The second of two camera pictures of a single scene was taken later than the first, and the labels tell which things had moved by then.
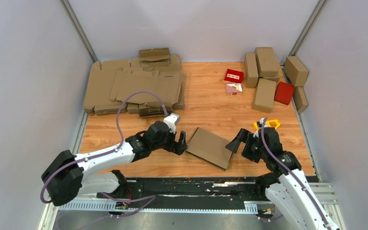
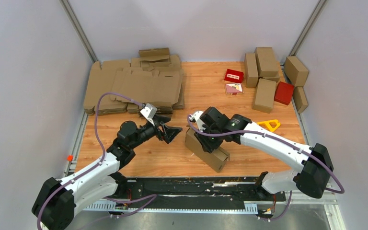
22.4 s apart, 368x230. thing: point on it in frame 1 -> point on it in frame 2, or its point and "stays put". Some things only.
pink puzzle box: [234, 88] stays put
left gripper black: [182, 146] -> [169, 132]
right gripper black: [246, 137] -> [208, 146]
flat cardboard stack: [155, 70] stays put
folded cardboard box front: [265, 95] stays put
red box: [284, 93] stays put
